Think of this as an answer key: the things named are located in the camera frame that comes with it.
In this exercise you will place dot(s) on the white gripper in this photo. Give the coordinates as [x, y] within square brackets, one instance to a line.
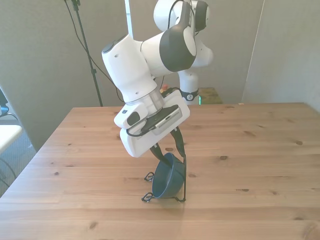
[140, 146]

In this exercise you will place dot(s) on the dark blue bowl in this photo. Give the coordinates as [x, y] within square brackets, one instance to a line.
[167, 182]

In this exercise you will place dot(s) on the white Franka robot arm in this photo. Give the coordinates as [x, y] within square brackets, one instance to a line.
[125, 65]

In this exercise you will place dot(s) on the red emergency stop button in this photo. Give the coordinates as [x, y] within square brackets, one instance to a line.
[165, 86]

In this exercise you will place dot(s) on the black tripod pole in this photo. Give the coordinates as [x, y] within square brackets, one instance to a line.
[87, 50]

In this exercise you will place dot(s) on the white side desk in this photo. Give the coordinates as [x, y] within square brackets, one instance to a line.
[7, 136]

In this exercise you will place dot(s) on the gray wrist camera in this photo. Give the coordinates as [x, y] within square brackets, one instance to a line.
[167, 120]

